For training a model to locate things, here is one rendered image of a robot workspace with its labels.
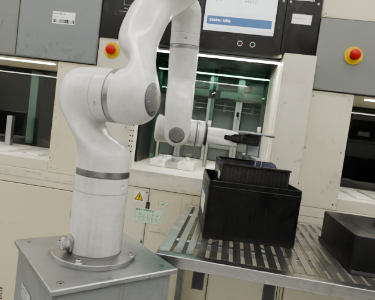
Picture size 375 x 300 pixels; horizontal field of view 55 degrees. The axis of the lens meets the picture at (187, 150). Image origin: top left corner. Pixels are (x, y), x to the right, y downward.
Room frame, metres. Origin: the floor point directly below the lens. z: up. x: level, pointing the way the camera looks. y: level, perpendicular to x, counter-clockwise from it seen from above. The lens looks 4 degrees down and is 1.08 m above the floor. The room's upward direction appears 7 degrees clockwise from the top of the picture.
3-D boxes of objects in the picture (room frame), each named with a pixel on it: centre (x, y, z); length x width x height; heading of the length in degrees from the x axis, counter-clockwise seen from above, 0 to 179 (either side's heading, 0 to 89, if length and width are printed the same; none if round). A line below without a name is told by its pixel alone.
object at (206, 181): (1.17, -0.21, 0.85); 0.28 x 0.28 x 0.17; 1
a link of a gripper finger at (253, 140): (1.12, -0.19, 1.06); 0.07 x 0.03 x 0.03; 91
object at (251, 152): (1.17, -0.21, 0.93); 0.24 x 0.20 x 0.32; 1
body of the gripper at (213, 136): (1.17, -0.10, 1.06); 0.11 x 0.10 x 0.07; 91
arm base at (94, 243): (0.81, 0.18, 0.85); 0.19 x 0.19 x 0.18
